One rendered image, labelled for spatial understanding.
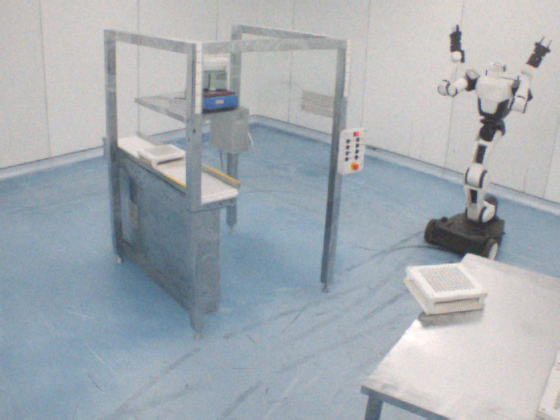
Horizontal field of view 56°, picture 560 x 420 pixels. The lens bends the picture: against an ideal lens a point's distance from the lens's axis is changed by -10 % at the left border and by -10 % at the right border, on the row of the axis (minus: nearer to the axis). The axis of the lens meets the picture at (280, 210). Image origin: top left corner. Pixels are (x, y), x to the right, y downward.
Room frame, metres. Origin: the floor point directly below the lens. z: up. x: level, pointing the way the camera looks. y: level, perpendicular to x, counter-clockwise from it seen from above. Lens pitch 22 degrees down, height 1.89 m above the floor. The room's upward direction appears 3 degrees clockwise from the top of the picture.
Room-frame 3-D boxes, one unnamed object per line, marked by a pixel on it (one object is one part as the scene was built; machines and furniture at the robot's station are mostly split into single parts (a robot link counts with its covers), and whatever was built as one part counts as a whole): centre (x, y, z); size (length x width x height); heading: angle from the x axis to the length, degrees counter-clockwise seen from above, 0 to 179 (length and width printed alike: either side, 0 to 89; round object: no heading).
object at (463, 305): (1.86, -0.64, 0.83); 0.24 x 0.24 x 0.02; 11
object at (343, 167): (3.29, -0.40, 0.96); 0.17 x 0.06 x 0.26; 129
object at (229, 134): (2.98, 0.29, 1.13); 0.22 x 0.11 x 0.20; 39
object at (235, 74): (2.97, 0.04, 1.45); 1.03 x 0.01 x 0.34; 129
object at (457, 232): (4.13, -1.59, 0.19); 0.64 x 0.52 x 0.33; 137
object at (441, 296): (1.86, -0.64, 0.88); 0.25 x 0.24 x 0.02; 101
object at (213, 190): (3.36, 0.75, 0.79); 1.35 x 0.25 x 0.05; 39
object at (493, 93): (4.15, -1.60, 1.23); 0.34 x 0.30 x 0.36; 47
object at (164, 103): (3.05, 0.52, 1.24); 0.62 x 0.38 x 0.04; 39
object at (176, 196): (3.36, 0.75, 0.76); 1.30 x 0.29 x 0.10; 39
